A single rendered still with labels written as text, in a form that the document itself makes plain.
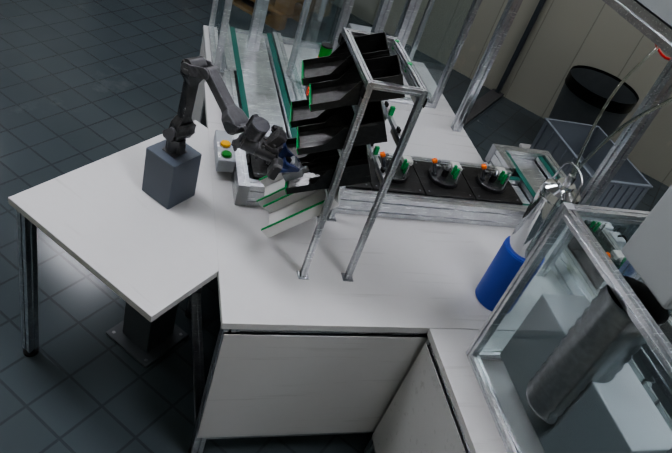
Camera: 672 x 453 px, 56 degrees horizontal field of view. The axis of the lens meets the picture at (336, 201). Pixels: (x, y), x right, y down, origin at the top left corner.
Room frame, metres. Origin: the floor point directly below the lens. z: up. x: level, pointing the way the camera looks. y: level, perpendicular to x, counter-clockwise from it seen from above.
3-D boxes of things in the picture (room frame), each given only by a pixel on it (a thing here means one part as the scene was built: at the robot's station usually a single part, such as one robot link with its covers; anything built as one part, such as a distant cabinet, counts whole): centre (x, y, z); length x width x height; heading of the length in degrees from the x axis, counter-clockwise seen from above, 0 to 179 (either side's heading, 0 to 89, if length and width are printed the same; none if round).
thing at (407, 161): (2.30, -0.19, 1.01); 0.24 x 0.24 x 0.13; 24
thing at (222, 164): (2.09, 0.50, 0.93); 0.21 x 0.07 x 0.06; 24
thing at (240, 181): (2.29, 0.52, 0.91); 0.89 x 0.06 x 0.11; 24
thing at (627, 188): (3.48, -1.36, 0.73); 0.62 x 0.42 x 0.23; 24
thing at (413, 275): (2.27, -0.14, 0.85); 1.50 x 1.41 x 0.03; 24
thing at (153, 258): (1.79, 0.56, 0.84); 0.90 x 0.70 x 0.03; 157
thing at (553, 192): (1.87, -0.70, 1.32); 0.14 x 0.14 x 0.38
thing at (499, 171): (2.49, -0.64, 1.01); 0.24 x 0.24 x 0.13; 24
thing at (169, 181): (1.80, 0.61, 0.96); 0.14 x 0.14 x 0.20; 67
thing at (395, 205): (2.29, -0.17, 0.91); 1.24 x 0.33 x 0.10; 114
